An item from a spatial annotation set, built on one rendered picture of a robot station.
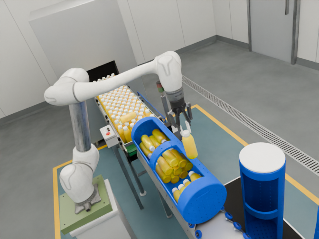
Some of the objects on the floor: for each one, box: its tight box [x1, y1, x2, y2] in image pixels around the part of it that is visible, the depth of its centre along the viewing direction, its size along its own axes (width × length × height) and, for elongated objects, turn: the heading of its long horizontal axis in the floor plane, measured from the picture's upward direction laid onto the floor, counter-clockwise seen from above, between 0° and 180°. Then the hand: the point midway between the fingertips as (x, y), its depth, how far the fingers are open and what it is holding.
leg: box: [155, 184, 172, 218], centre depth 246 cm, size 6×6×63 cm
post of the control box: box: [112, 145, 144, 210], centre depth 253 cm, size 4×4×100 cm
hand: (184, 128), depth 135 cm, fingers closed on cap, 4 cm apart
